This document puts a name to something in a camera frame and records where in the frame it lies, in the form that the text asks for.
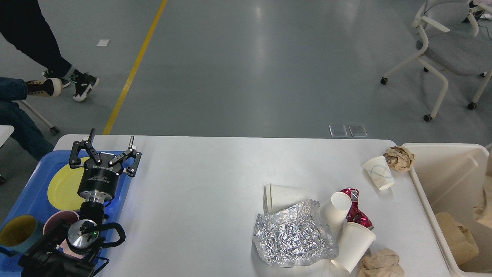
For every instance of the front white paper cup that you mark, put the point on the front white paper cup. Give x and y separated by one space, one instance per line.
354 242

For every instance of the upright white paper cup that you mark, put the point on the upright white paper cup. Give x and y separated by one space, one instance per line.
335 209

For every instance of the blue plastic tray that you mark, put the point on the blue plastic tray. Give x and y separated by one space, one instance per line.
34 201

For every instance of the person in dark jeans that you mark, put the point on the person in dark jeans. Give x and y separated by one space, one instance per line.
23 25

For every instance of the brown paper ball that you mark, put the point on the brown paper ball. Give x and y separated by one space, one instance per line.
399 158

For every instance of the yellow plastic plate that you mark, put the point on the yellow plastic plate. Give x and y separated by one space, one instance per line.
63 189

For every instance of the crumpled aluminium foil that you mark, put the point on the crumpled aluminium foil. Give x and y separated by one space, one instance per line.
296 236

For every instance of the white plastic bin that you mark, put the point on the white plastic bin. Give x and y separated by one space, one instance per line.
449 178

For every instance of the pink mug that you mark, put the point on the pink mug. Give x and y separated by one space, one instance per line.
70 217

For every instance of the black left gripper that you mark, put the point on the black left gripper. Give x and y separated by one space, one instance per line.
98 179

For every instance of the grey office chair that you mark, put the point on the grey office chair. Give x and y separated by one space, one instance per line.
449 36

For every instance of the white chair leg left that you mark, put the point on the white chair leg left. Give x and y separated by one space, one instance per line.
54 129

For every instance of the teal mug yellow inside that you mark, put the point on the teal mug yellow inside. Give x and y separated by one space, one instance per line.
19 234

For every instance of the crumpled brown paper front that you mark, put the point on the crumpled brown paper front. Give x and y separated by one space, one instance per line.
385 263

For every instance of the seated person in jeans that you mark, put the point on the seated person in jeans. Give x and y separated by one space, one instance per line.
26 132

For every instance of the lying white paper cup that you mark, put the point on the lying white paper cup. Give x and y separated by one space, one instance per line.
277 197

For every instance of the small scribbled paper cup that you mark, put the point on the small scribbled paper cup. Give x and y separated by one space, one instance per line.
379 172

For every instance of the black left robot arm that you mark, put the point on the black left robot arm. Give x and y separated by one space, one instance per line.
72 250

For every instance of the crushed red can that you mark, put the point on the crushed red can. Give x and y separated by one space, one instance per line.
355 215

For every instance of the white table edge left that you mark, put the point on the white table edge left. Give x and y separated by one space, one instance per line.
5 132

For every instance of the large brown paper bag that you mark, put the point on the large brown paper bag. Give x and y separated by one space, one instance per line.
482 212

